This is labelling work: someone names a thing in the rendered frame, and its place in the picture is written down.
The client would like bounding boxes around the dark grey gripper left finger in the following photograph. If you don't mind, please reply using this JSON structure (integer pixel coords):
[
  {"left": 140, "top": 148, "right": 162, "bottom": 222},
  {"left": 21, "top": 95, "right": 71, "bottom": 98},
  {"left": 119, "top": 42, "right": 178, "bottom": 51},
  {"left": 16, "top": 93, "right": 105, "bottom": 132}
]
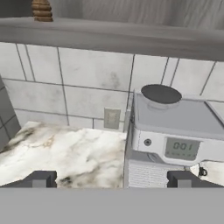
[{"left": 3, "top": 171, "right": 58, "bottom": 188}]

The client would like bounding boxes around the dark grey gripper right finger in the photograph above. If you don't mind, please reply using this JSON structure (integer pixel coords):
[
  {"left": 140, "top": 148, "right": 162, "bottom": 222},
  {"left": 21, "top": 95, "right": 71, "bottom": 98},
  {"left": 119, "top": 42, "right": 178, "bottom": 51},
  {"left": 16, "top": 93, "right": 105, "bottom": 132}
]
[{"left": 166, "top": 171, "right": 221, "bottom": 188}]

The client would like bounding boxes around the white coffee machine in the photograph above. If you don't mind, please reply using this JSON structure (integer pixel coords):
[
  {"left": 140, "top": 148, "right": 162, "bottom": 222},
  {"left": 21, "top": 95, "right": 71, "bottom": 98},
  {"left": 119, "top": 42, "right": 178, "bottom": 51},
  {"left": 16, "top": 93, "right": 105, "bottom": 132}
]
[{"left": 123, "top": 84, "right": 224, "bottom": 188}]

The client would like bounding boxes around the brown ribbed wooden object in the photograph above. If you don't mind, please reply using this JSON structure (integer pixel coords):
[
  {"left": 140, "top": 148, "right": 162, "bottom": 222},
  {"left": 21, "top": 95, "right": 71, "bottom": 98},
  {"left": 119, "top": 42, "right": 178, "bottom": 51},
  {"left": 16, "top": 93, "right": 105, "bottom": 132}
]
[{"left": 31, "top": 0, "right": 54, "bottom": 23}]

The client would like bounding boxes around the white wall socket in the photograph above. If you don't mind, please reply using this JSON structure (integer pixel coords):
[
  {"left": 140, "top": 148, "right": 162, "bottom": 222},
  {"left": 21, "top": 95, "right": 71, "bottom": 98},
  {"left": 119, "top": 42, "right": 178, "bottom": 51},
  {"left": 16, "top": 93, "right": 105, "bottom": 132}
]
[{"left": 103, "top": 107, "right": 122, "bottom": 130}]

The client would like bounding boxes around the grey wall shelf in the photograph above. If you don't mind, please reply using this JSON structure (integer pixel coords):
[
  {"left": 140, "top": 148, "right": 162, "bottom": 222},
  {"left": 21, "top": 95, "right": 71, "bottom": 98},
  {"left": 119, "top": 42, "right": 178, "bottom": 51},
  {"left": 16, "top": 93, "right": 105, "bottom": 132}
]
[{"left": 0, "top": 16, "right": 224, "bottom": 62}]

